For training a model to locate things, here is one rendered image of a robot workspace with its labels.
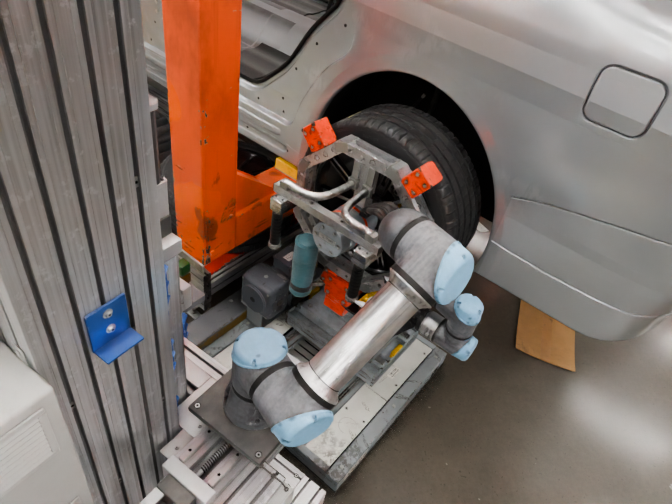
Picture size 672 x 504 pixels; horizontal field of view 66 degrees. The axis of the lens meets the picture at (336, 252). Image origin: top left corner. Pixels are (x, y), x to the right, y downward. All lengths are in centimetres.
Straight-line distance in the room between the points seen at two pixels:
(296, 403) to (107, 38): 71
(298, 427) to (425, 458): 129
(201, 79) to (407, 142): 64
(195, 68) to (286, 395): 98
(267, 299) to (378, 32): 109
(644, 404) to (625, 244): 141
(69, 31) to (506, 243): 144
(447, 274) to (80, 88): 67
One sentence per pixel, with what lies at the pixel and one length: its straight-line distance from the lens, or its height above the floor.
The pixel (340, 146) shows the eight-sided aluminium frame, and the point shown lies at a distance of 171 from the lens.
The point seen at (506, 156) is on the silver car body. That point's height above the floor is 120.
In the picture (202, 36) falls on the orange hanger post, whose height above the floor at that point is 139.
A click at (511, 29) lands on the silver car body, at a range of 160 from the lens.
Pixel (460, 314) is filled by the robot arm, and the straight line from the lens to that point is 140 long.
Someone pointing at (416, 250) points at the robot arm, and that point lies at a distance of 104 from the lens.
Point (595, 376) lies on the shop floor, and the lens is 293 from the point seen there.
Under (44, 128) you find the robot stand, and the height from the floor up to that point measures 160.
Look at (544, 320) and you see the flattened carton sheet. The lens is 303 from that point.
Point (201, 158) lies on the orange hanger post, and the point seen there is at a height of 100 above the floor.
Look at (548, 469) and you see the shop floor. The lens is 249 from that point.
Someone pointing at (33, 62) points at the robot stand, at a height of 168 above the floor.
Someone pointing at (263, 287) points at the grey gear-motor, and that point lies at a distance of 215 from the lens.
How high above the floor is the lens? 194
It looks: 41 degrees down
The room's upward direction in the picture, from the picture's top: 11 degrees clockwise
